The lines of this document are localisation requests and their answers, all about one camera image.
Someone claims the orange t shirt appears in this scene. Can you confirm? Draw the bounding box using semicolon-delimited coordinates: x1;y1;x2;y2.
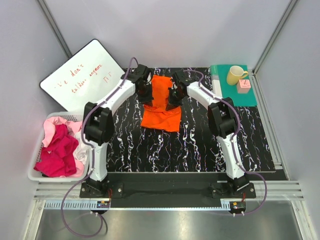
140;75;182;133

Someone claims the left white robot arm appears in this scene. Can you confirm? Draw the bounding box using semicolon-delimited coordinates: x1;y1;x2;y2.
81;64;154;198

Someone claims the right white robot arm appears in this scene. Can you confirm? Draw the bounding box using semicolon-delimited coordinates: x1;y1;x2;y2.
166;70;250;199

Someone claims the green book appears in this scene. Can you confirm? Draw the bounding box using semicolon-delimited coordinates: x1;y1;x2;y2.
210;64;257;107

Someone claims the white whiteboard with red writing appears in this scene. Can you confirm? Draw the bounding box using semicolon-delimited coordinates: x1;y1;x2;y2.
39;39;125;112

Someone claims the yellow mug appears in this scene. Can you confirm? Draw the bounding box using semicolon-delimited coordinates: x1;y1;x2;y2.
226;65;249;86

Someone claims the pink cube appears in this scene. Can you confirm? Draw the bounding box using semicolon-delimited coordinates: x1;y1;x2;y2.
236;79;251;94

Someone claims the white plastic laundry basket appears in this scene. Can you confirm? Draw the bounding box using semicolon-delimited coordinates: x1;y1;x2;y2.
27;111;91;183

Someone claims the white t shirt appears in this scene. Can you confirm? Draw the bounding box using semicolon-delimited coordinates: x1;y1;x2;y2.
73;131;91;165

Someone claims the light pink t shirt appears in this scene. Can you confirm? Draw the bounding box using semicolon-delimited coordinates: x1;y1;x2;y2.
42;116;82;147

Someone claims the magenta t shirt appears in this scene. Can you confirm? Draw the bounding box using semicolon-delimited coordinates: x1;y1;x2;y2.
33;124;79;178

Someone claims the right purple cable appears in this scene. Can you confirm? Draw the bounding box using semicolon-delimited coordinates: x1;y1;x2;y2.
183;69;267;216

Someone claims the purple cable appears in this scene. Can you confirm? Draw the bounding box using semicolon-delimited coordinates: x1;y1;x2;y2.
60;56;140;237
183;69;267;216

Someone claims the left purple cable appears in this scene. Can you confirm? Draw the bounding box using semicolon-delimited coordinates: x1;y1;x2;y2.
60;56;140;237

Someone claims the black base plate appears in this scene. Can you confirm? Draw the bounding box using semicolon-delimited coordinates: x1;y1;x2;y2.
79;172;257;199

